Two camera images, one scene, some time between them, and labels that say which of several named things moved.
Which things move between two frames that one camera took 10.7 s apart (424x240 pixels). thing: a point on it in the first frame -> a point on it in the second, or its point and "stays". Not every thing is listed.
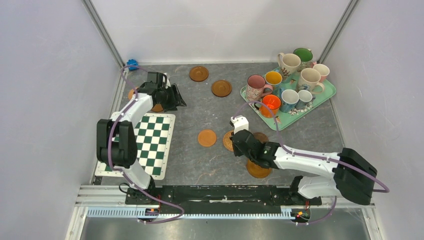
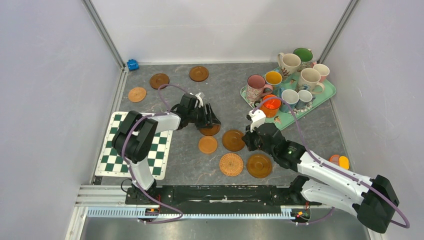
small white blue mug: (305, 98) stays
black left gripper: (176, 98) -> (208, 120)
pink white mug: (323, 70) stays
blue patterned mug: (288, 98) stays
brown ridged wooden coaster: (257, 171) stays
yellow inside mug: (273, 78) stays
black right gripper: (239, 144) -> (253, 136)
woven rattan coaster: (227, 141) -> (231, 164)
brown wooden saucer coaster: (199, 74) stays
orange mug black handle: (272, 101) stays
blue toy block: (132, 62) stays
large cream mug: (309, 80) stays
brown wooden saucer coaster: (221, 88) -> (232, 140)
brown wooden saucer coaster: (157, 108) -> (211, 131)
